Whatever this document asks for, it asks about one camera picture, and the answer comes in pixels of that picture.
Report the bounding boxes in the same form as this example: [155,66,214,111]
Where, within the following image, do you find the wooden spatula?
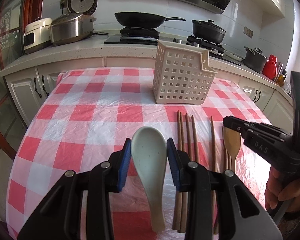
[223,127,241,172]

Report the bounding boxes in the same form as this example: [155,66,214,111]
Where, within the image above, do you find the wooden chopstick five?
[210,116,218,235]

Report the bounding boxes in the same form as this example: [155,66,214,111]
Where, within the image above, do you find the wooden chopstick three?
[180,113,192,233]

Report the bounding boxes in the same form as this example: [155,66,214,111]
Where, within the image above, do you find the wooden chopstick two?
[177,111,188,233]

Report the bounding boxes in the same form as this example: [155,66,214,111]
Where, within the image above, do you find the wooden chopstick one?
[172,110,183,230]

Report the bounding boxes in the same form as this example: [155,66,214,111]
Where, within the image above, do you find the wooden chopstick four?
[191,115,200,163]

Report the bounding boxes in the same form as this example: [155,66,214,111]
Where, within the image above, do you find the white ceramic spoon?
[131,126,167,232]

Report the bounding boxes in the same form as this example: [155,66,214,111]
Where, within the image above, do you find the white kitchen cabinets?
[0,55,298,136]

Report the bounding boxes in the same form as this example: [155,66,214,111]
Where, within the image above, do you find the right hand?
[264,166,300,212]

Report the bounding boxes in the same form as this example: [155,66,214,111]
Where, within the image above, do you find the wooden chopstick six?
[222,127,228,171]

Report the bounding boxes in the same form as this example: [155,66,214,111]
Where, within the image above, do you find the wooden chopstick seven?
[227,154,232,170]

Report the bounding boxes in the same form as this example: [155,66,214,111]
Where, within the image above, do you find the oil bottle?
[276,69,287,87]

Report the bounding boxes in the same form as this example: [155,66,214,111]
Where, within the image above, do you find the red thermos jug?
[262,54,277,80]

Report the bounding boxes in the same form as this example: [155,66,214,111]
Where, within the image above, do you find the dark stock pot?
[243,46,267,73]

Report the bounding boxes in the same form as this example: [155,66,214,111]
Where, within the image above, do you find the beige perforated plastic basket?
[153,41,217,105]

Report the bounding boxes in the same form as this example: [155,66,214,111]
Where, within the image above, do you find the black lidded pot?
[192,20,226,44]

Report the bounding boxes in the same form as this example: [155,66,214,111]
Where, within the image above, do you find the red white checkered tablecloth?
[6,67,267,238]

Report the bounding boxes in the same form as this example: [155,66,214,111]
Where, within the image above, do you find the black gas stove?
[104,27,243,66]

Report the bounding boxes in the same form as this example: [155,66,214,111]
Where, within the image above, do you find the black wok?
[114,12,186,29]

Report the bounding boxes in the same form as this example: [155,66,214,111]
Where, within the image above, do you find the white small cooker appliance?
[23,17,52,54]

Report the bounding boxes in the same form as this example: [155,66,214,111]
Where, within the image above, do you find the glass door wooden frame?
[0,0,43,159]

